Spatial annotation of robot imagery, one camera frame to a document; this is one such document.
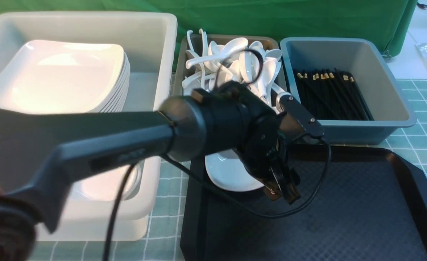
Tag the black serving tray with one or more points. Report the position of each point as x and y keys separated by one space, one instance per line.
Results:
x=372 y=206

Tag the pile of black chopsticks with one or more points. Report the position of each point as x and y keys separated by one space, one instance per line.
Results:
x=331 y=95

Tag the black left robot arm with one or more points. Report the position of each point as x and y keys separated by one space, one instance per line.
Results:
x=42 y=156

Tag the green backdrop cloth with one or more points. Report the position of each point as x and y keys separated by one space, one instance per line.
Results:
x=383 y=22

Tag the pile of white spoons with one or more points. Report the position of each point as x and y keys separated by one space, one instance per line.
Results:
x=231 y=58

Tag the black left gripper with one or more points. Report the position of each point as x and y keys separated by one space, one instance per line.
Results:
x=264 y=154

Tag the white bowl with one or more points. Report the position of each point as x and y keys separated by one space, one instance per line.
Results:
x=104 y=186
x=227 y=172

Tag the green checked tablecloth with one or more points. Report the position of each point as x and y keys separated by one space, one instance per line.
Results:
x=161 y=241

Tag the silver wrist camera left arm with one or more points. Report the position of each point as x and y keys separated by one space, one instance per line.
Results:
x=297 y=121

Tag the stack of white square plates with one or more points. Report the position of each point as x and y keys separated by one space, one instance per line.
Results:
x=52 y=77

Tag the brown spoon bin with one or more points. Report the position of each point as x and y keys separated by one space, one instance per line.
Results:
x=184 y=72

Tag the blue-grey chopstick bin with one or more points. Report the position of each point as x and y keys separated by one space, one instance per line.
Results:
x=378 y=87

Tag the large white plastic tub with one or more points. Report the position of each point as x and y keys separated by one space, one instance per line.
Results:
x=149 y=41

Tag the white bowl in tub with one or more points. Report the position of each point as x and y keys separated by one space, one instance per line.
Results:
x=104 y=186

